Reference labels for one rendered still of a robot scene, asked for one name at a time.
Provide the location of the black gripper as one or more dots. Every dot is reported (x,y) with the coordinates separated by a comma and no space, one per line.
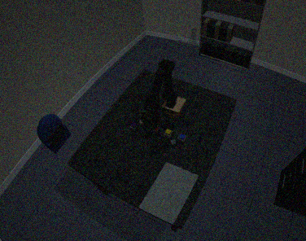
(163,124)

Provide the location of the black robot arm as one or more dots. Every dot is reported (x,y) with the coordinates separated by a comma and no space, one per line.
(153,99)

